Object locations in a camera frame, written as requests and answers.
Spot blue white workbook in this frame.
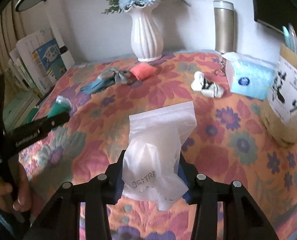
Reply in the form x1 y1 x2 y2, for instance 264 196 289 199
16 29 64 93

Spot floral tablecloth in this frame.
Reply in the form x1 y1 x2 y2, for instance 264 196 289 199
18 50 297 240

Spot white black sock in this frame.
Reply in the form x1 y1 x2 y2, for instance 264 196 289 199
191 71 224 98

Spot gold thermos bottle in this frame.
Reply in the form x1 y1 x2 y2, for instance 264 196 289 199
213 0 236 54

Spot blue grey sock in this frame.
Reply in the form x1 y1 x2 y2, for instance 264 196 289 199
79 67 117 95

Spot blue tissue pack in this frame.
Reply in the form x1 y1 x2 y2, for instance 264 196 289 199
222 52 277 101

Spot person's left hand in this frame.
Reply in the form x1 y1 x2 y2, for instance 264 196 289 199
0 164 30 213

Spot pens in brown bag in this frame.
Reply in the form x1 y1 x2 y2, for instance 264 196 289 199
282 22 297 63

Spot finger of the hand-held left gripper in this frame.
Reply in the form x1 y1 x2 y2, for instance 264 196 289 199
39 112 71 137

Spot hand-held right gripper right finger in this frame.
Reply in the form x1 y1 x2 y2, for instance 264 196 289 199
178 153 279 240

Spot coral pink pouch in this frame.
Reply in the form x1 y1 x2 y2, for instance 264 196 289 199
129 63 152 81

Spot beige curtain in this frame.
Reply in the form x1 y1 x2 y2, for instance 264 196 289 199
0 4 22 82

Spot teal green cloth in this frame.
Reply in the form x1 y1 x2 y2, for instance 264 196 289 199
47 96 72 121

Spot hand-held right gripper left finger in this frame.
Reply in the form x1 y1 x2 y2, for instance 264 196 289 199
26 152 125 240

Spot stack of green books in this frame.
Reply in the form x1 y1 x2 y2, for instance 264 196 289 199
2 89 40 126

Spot black monitor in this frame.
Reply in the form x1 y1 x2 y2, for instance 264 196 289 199
248 0 297 35

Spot row of upright books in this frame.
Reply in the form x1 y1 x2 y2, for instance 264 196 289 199
7 52 43 98

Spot brown box with white label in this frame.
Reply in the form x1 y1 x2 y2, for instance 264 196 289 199
261 44 297 148

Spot metal keychain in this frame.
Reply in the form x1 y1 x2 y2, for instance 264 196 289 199
215 57 227 77

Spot white zip bag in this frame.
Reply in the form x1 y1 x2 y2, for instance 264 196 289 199
122 101 198 211

